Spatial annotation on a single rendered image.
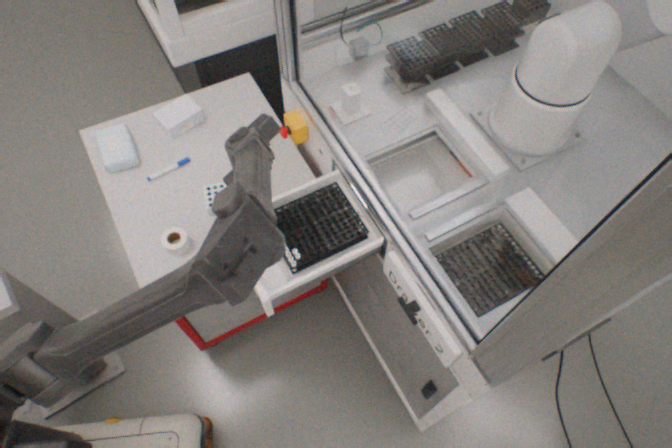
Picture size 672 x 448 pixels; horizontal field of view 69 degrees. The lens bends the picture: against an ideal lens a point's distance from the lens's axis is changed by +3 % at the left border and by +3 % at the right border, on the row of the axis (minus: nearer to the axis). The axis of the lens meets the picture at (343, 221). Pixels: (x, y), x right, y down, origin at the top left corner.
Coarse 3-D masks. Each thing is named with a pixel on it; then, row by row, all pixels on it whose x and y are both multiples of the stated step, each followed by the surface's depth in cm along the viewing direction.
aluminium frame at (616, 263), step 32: (288, 0) 115; (288, 32) 122; (288, 64) 132; (320, 128) 129; (640, 192) 48; (384, 224) 116; (608, 224) 53; (640, 224) 49; (416, 256) 111; (576, 256) 60; (608, 256) 55; (640, 256) 51; (544, 288) 69; (576, 288) 62; (608, 288) 57; (640, 288) 53; (448, 320) 105; (512, 320) 81; (544, 320) 72; (576, 320) 65; (480, 352) 98; (512, 352) 85; (544, 352) 76
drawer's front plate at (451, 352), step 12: (384, 264) 124; (396, 264) 116; (396, 276) 119; (408, 276) 115; (396, 288) 124; (408, 288) 115; (408, 300) 119; (420, 300) 112; (420, 312) 115; (432, 312) 111; (432, 324) 111; (432, 336) 114; (444, 336) 108; (444, 348) 110; (456, 348) 107; (444, 360) 114
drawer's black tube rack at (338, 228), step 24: (312, 192) 129; (336, 192) 130; (288, 216) 129; (312, 216) 126; (336, 216) 126; (288, 240) 125; (312, 240) 125; (336, 240) 122; (360, 240) 126; (312, 264) 122
